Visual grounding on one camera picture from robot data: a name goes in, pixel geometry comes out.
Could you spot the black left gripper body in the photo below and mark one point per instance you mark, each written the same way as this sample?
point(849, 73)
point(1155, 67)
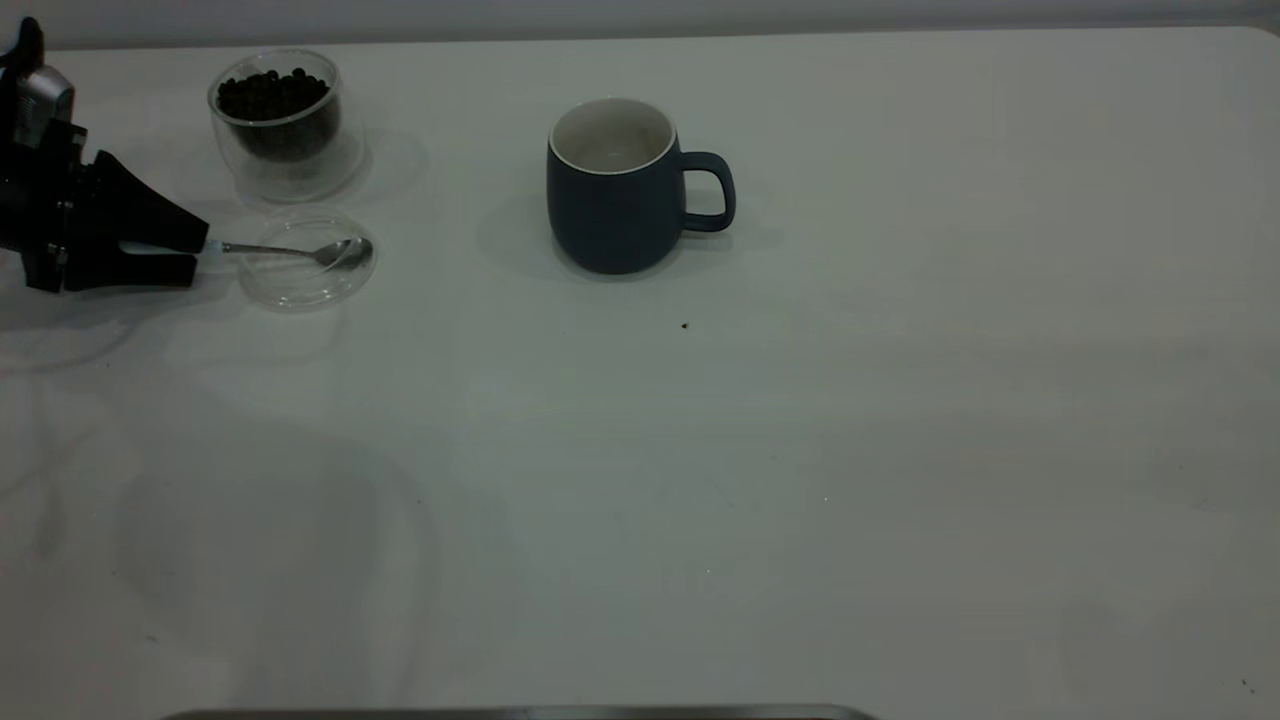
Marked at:
point(40, 215)

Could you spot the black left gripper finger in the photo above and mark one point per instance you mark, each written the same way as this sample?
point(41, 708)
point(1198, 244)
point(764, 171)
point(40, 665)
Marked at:
point(125, 205)
point(130, 272)

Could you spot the dark grey ceramic mug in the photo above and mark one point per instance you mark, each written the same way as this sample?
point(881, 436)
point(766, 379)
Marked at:
point(610, 230)

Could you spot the clear glass lid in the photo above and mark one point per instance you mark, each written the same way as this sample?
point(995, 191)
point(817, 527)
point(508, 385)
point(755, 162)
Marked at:
point(300, 292)

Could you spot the dark coffee beans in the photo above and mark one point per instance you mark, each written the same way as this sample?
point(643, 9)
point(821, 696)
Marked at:
point(275, 100)

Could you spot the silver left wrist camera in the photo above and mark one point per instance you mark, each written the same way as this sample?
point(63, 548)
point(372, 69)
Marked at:
point(45, 105)

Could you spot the double-wall clear glass cup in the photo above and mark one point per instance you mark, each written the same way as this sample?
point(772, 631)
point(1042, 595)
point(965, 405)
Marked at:
point(300, 182)

